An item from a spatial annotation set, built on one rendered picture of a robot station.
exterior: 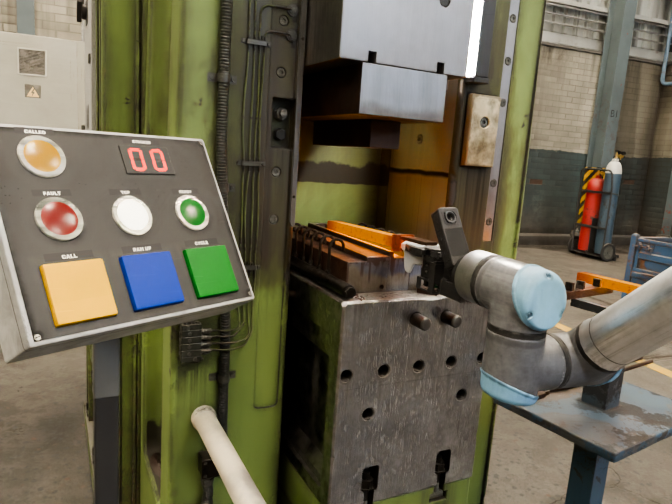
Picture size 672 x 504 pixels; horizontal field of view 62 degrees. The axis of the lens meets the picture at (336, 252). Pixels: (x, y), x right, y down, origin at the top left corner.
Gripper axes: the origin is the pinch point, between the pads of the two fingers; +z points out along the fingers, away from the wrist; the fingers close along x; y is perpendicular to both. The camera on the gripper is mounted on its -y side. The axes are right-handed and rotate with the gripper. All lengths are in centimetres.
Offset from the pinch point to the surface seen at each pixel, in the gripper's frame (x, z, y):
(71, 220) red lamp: -63, -17, -6
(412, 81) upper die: -1.1, 3.2, -31.7
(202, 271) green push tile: -45.6, -14.2, 1.7
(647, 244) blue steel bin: 357, 185, 36
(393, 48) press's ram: -6.2, 3.2, -37.2
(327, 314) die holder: -15.8, 3.2, 15.4
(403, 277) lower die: 1.4, 2.9, 8.2
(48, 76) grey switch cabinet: -67, 538, -65
